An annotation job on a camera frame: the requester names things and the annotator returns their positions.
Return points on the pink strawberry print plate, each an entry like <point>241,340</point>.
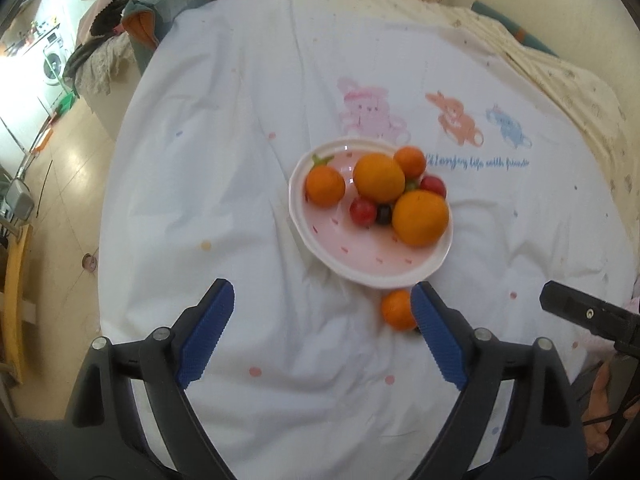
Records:
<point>350,255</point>

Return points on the grey box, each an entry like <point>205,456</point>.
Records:
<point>19,201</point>

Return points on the dark purple grape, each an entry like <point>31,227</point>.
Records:
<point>384,214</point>

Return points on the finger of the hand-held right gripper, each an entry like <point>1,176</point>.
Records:
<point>590,314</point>

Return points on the red cherry tomato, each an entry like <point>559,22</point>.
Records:
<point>432,186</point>
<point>362,210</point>

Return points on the large orange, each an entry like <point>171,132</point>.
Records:
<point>419,217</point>
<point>379,177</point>

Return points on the small round floor object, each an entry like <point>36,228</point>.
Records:
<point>89,262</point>

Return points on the white bunny print bedsheet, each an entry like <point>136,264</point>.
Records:
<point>225,185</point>

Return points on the green grape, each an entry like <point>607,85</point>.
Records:
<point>411,186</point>

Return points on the small mandarin orange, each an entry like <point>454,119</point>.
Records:
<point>398,310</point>
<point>325,185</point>
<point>410,160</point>

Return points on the pile of clothes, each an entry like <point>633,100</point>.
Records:
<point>105,35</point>

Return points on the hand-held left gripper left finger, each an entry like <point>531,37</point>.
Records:
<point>207,332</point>

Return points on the person's right hand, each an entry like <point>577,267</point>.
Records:
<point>597,425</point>

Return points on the teal cloth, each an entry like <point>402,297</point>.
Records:
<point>515,30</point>

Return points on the white washing machine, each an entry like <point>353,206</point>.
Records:
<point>52,57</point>

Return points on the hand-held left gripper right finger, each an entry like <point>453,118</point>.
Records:
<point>440,340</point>

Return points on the yellow wooden frame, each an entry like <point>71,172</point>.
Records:
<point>15,295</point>

